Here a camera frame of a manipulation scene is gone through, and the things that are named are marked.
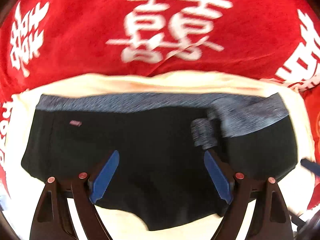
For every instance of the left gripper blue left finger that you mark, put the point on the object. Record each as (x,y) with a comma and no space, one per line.
(52,218)

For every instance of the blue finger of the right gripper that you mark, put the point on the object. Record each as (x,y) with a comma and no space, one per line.
(311,166)

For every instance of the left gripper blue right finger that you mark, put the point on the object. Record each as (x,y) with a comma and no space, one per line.
(270,218)

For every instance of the black shorts with grey waistband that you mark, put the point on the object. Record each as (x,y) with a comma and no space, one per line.
(161,139)

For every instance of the peach cushion cloth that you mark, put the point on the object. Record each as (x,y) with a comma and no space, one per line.
(297,186)

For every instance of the red floral embroidered pillow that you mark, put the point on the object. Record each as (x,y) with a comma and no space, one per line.
(312,102)

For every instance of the red bedspread with white characters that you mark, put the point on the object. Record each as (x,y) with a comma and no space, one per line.
(45,41)

